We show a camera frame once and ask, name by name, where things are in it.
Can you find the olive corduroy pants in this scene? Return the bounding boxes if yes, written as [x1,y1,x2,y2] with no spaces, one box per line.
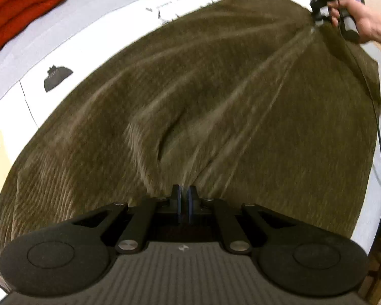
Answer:
[0,0,381,294]

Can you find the red knitted blanket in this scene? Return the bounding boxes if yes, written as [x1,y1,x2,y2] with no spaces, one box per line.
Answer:
[0,0,70,58]

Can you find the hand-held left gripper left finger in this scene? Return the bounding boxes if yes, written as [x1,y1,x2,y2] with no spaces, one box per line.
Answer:
[71,184,182,255]

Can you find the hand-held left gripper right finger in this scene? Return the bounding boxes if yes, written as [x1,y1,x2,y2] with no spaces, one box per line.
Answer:
[187,185,298,255]

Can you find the black cable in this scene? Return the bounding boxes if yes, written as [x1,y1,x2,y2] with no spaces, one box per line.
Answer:
[332,0,381,220]

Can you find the person's right hand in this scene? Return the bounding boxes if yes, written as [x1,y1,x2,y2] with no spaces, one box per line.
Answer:
[327,0,381,51]

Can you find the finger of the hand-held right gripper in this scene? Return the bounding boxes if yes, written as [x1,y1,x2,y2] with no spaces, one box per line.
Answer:
[310,0,332,26]

